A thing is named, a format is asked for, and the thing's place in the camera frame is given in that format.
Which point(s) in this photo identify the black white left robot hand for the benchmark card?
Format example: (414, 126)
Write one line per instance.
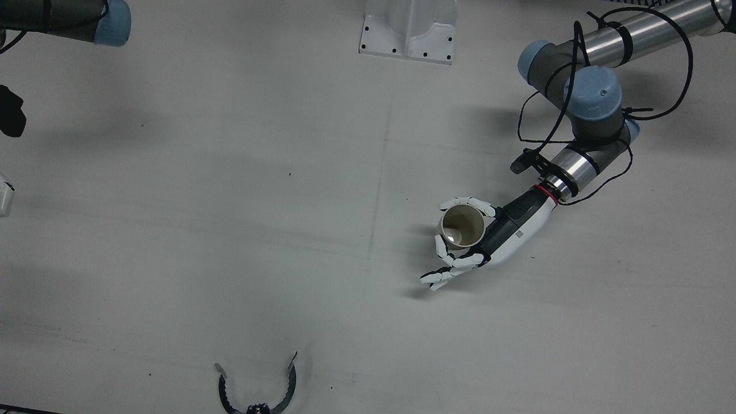
(517, 230)

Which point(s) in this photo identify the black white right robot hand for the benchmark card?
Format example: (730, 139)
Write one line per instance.
(6, 198)

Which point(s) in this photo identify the beige paper cup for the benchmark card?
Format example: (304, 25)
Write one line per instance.
(460, 221)

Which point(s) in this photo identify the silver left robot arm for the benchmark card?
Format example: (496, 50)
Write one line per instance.
(592, 95)

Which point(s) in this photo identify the metal claw grabber tool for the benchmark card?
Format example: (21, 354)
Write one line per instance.
(222, 394)

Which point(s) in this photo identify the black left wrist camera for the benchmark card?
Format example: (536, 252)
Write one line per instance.
(520, 165)

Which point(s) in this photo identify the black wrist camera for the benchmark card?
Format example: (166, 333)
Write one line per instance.
(520, 165)
(10, 112)

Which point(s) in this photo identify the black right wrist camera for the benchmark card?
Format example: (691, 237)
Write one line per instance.
(10, 112)

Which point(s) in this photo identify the white metal mounting pedestal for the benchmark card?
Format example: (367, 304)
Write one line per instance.
(391, 34)

